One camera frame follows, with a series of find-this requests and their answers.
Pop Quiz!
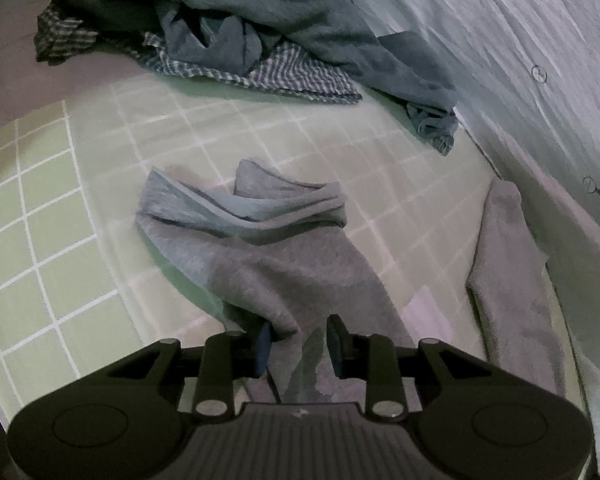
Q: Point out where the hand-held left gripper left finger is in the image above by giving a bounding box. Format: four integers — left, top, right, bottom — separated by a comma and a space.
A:
99, 324, 275, 418

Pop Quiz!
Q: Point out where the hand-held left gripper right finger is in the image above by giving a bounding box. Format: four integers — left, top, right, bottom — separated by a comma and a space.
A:
325, 314, 492, 419

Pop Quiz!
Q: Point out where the pile of blue clothes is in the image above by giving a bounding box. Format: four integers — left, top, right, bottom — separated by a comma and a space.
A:
55, 0, 458, 111

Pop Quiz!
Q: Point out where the green grid bed sheet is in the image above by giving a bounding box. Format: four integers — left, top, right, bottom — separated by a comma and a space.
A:
0, 0, 600, 480

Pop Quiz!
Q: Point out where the small blue patterned cloth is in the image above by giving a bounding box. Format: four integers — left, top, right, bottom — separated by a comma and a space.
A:
406, 102, 457, 155

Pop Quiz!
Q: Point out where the blue white checked shirt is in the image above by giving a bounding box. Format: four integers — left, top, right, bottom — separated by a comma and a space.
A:
35, 4, 364, 107

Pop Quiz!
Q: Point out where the blue denim garment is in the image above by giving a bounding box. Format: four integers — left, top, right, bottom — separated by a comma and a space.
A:
159, 10, 277, 75

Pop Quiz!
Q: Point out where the pale carrot print quilt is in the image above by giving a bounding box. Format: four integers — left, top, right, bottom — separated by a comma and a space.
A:
339, 0, 600, 480

